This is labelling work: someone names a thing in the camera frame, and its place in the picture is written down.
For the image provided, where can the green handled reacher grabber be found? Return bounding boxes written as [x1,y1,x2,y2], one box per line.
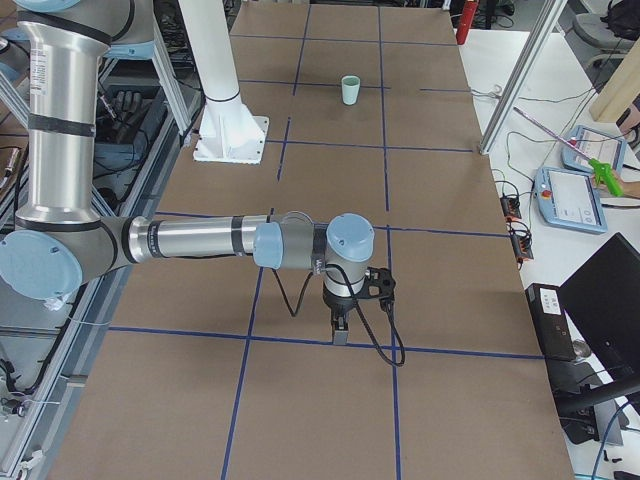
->
[512,106,624,197]

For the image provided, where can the blue teach pendant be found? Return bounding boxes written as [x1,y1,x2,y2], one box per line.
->
[561,125,627,173]
[534,167,608,234]

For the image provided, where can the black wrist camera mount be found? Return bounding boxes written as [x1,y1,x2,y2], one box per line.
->
[359,267,396,303]

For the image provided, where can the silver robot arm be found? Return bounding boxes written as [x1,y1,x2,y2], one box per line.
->
[1,1,374,345]

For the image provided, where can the black monitor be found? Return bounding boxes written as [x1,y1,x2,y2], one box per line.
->
[559,233,639,379]

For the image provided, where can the orange black power strip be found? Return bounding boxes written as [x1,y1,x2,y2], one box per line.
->
[500,195,522,222]

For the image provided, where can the brown paper table cover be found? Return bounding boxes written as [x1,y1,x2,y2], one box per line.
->
[48,0,576,480]

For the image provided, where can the far blue teach pendant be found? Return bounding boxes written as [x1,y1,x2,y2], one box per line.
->
[561,125,627,173]

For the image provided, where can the red cylinder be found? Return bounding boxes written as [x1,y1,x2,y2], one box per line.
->
[456,0,478,45]

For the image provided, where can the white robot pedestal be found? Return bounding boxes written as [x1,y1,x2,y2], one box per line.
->
[179,0,269,164]

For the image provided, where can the aluminium frame post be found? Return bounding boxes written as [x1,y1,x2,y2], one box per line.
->
[479,0,567,155]

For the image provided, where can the near blue teach pendant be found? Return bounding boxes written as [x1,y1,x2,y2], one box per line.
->
[534,167,608,234]

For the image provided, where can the black desktop computer box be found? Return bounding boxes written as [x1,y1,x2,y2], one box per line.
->
[525,283,576,362]

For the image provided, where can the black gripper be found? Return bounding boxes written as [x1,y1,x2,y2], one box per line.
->
[323,286,358,345]

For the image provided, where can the mint green cup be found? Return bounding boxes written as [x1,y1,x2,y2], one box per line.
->
[341,82,360,106]
[341,75,360,87]

